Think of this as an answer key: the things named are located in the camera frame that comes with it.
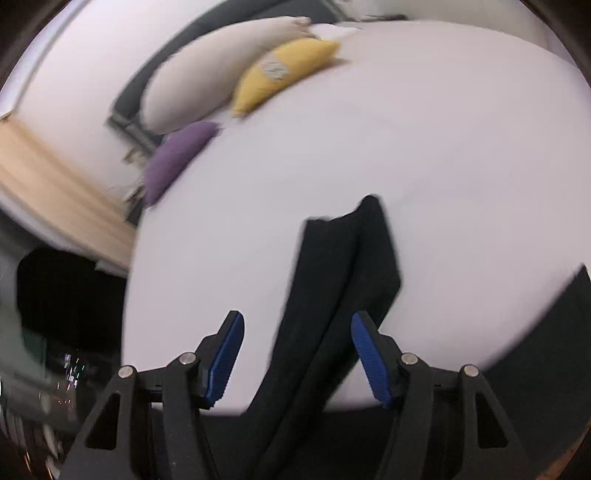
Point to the black pants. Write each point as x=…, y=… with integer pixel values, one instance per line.
x=339, y=295

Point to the white bed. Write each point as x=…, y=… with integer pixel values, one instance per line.
x=378, y=161

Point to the purple cushion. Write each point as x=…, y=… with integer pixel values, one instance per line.
x=178, y=157

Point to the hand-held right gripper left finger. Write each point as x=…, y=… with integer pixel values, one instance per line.
x=227, y=355

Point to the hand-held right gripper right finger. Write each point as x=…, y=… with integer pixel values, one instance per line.
x=369, y=360

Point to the white pillow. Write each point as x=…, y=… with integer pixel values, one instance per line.
x=203, y=74

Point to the yellow cushion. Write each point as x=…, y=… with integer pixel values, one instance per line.
x=281, y=74

